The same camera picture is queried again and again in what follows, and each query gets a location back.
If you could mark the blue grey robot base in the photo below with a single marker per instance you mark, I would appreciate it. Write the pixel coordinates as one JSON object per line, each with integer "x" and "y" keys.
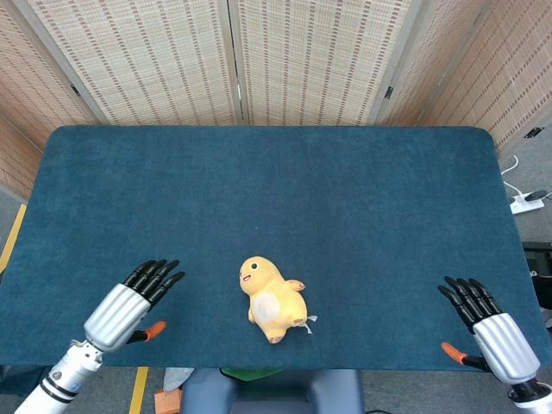
{"x": 207, "y": 392}

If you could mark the blue velvet table cloth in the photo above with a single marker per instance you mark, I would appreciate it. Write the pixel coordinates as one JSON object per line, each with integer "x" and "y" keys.
{"x": 276, "y": 194}

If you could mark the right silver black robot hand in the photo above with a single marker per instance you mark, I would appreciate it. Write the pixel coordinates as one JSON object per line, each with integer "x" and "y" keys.
{"x": 504, "y": 345}

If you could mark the white power strip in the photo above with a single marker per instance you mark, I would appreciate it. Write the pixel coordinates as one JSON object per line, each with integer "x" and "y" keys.
{"x": 524, "y": 207}

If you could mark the green sheet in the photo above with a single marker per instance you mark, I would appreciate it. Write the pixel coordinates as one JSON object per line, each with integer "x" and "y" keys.
{"x": 250, "y": 373}

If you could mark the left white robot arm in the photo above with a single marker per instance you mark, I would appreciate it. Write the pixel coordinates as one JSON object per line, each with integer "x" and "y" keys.
{"x": 60, "y": 379}

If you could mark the black screen hinge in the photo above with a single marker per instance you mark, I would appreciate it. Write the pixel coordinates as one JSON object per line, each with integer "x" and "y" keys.
{"x": 534, "y": 132}
{"x": 389, "y": 92}
{"x": 75, "y": 89}

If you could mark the black power plug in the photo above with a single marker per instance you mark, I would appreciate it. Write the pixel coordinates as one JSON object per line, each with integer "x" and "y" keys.
{"x": 537, "y": 196}

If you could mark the orange block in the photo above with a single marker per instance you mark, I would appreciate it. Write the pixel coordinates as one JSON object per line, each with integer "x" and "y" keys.
{"x": 166, "y": 403}

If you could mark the grey cloth piece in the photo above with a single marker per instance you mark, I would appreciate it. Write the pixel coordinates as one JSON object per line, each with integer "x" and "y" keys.
{"x": 177, "y": 377}

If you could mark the black box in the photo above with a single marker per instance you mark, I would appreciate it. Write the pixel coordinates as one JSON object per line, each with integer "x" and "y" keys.
{"x": 539, "y": 259}

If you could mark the yellow plush toy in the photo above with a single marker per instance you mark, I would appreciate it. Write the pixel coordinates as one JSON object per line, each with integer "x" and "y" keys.
{"x": 271, "y": 306}

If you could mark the yellow floor tape strip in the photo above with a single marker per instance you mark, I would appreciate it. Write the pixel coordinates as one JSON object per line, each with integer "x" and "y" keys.
{"x": 13, "y": 237}
{"x": 139, "y": 390}

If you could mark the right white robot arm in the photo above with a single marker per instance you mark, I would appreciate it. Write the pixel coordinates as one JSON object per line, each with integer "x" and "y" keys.
{"x": 528, "y": 394}

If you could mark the woven bamboo screen panel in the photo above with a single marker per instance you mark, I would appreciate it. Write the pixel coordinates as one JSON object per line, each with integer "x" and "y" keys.
{"x": 34, "y": 86}
{"x": 513, "y": 64}
{"x": 142, "y": 60}
{"x": 17, "y": 159}
{"x": 315, "y": 60}
{"x": 431, "y": 64}

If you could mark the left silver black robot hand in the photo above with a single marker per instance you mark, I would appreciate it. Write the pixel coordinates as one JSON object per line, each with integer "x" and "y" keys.
{"x": 114, "y": 317}

